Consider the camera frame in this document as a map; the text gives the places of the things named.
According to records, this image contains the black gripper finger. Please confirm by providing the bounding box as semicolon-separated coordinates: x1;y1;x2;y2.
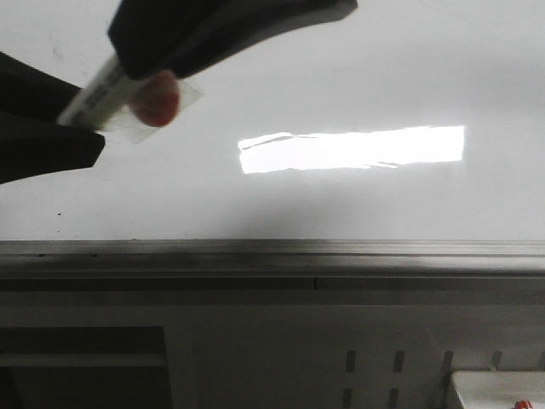
108;0;358;80
1;53;106;183

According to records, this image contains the red round magnet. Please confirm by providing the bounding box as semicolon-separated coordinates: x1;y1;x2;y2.
129;70;181;128

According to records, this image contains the white whiteboard marker pen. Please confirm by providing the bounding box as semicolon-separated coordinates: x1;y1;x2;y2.
56;55;135;131

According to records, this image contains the white whiteboard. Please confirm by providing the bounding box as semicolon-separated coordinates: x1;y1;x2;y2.
1;1;544;240

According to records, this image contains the white plastic bin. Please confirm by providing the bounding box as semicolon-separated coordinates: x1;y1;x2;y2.
446;371;544;409

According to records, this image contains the small red object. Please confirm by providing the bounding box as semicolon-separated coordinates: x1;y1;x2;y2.
513;400;533;409

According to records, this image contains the grey aluminium whiteboard frame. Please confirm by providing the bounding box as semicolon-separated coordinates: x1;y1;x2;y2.
1;239;544;290

